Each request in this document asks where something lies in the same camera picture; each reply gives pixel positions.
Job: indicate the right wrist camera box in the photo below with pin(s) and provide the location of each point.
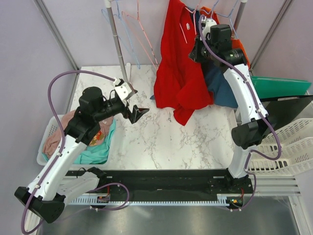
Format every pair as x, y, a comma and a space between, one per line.
206, 24

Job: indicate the red t shirt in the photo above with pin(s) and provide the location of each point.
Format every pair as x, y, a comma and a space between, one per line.
180, 83

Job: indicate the orange t shirt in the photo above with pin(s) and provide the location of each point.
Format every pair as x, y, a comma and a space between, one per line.
236, 43

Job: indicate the aluminium frame post right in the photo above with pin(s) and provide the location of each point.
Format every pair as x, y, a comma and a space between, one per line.
270, 33

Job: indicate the pink printed t shirt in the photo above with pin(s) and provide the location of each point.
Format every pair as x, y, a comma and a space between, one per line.
53, 141

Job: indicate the blue t shirt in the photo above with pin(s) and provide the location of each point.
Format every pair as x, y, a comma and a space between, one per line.
216, 83

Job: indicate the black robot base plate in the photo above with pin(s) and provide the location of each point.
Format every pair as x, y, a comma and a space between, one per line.
173, 184

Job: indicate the green binder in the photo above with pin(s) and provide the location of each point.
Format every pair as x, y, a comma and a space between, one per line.
269, 87

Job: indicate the white cable duct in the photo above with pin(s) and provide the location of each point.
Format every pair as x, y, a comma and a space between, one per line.
92, 199

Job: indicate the aluminium frame post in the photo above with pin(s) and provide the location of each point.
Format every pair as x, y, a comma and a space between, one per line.
55, 32
270, 33

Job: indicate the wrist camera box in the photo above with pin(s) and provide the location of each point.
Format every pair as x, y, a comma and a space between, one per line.
206, 24
122, 91

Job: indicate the white plastic laundry basket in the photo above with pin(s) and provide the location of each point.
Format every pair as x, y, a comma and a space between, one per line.
50, 129

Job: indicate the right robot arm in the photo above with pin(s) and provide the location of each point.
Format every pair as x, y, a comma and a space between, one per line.
215, 43

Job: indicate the white slotted tray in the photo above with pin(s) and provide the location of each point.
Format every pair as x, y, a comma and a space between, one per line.
296, 141

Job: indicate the black binder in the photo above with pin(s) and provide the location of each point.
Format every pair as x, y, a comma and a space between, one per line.
282, 110

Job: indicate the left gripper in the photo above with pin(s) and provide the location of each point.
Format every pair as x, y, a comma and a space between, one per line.
136, 113

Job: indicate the mint green t shirt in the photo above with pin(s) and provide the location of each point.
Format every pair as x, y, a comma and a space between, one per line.
98, 154

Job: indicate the blue hanger holding shirts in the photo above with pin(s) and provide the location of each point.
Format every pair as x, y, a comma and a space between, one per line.
228, 11

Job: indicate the aluminium frame post left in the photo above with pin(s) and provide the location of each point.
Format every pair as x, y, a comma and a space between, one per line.
55, 32

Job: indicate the light blue wire hanger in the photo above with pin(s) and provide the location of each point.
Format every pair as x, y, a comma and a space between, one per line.
124, 35

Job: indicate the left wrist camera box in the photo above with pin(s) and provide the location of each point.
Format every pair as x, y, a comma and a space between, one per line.
122, 91

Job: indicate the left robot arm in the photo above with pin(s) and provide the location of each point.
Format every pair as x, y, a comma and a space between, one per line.
45, 196

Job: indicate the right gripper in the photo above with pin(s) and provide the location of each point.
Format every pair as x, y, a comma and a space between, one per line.
194, 55

